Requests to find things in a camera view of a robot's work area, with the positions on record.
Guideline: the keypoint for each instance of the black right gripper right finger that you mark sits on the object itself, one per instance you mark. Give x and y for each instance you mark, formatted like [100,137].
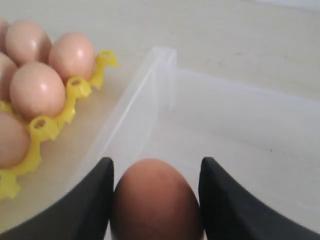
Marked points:
[230,212]

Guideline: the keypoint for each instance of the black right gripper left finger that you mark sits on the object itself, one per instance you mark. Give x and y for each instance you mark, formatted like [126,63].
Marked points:
[82,214]

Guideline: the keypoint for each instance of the brown egg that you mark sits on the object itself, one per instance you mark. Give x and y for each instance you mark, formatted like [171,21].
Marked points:
[27,41]
[7,70]
[4,25]
[153,201]
[37,89]
[14,141]
[73,55]

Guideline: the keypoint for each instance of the clear plastic bin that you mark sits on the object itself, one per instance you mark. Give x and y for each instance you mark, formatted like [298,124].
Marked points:
[268,141]

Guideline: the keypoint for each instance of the yellow plastic egg tray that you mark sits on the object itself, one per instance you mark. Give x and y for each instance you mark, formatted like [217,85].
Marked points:
[43,128]

